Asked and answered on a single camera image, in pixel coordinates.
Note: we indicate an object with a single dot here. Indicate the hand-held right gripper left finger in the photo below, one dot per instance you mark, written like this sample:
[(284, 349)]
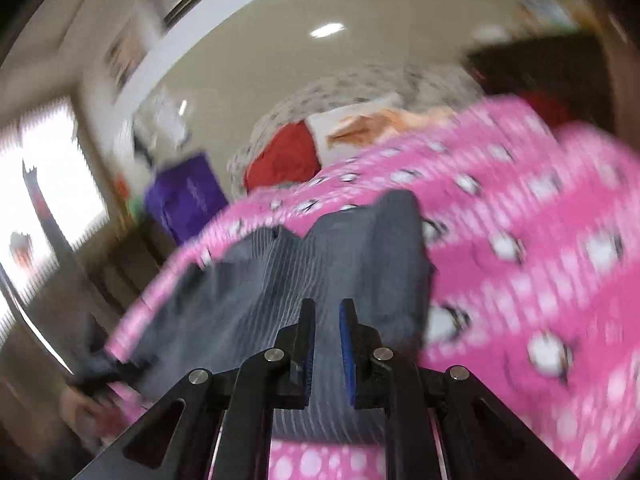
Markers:
[(307, 340)]

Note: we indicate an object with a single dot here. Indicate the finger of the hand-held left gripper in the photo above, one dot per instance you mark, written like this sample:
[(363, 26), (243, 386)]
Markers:
[(107, 372)]

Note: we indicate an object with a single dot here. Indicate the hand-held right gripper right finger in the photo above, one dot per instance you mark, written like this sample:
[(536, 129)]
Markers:
[(347, 355)]

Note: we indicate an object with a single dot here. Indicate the grey pinstriped suit jacket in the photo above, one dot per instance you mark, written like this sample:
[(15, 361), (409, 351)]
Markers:
[(350, 260)]

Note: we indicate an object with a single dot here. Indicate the person's left hand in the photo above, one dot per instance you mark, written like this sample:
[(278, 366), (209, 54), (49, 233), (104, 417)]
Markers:
[(90, 415)]

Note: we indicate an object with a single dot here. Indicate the green toy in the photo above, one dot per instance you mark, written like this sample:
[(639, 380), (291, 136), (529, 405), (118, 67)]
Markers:
[(135, 207)]

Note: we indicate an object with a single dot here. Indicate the purple bag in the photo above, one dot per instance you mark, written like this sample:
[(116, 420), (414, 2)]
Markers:
[(185, 195)]

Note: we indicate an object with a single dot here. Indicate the window with blinds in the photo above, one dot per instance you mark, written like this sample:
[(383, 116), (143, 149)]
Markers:
[(55, 185)]

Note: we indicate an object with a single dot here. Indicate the white pillow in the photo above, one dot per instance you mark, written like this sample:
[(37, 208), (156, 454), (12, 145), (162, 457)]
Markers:
[(320, 125)]

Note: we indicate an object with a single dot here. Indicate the orange cloth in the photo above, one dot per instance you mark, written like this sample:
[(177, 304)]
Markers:
[(370, 127)]

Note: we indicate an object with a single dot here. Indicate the pink penguin print blanket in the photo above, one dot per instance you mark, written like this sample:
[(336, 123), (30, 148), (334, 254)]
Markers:
[(525, 210)]

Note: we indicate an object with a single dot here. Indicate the ceiling light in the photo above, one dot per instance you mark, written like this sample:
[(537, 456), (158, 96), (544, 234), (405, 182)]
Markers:
[(327, 30)]

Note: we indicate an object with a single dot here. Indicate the dark red cloth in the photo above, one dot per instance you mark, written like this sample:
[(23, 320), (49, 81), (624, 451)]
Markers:
[(545, 105)]

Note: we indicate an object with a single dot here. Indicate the white wall paper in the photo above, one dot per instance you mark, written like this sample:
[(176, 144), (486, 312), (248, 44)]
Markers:
[(167, 115)]

